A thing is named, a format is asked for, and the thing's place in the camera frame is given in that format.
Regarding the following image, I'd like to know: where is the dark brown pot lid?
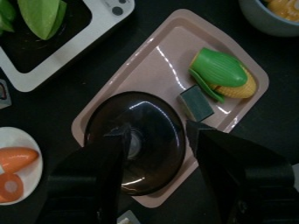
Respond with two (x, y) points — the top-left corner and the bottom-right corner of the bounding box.
(83, 91), (187, 197)

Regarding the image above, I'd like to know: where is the white plate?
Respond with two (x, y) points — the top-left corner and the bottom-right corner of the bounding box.
(0, 126), (45, 207)

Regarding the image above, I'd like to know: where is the toy corn cob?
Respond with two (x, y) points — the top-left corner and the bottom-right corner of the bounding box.
(189, 47), (258, 103)

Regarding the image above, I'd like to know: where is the small green toy leaf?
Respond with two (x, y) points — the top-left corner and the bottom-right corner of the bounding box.
(0, 0), (18, 37)

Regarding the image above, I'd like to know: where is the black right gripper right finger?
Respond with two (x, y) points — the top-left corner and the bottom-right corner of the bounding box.
(186, 119), (299, 224)

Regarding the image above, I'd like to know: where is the white toy stove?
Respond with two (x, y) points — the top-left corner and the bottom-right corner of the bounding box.
(0, 0), (137, 93)

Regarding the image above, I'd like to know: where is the orange toy carrot slice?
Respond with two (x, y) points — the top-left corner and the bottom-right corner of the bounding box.
(0, 173), (24, 204)

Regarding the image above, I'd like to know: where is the pink plastic tray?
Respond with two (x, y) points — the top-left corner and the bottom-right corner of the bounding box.
(70, 8), (270, 209)

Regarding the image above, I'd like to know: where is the large green toy leaf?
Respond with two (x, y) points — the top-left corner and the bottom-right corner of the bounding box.
(16, 0), (69, 41)

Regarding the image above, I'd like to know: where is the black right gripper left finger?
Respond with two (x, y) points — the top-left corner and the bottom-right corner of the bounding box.
(34, 123), (134, 224)

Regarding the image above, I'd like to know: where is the grey-blue bowl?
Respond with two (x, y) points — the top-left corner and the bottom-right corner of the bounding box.
(238, 0), (299, 38)

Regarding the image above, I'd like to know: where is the small white box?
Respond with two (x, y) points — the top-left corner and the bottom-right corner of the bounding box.
(117, 209), (142, 224)

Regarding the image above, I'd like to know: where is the yellow toy food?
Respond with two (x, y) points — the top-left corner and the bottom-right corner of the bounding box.
(265, 0), (299, 23)

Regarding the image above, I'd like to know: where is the small green sponge block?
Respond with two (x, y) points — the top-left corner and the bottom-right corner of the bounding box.
(178, 85), (217, 123)

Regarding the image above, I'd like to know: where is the small grey printed block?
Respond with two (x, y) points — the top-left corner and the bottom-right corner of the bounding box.
(0, 78), (14, 110)

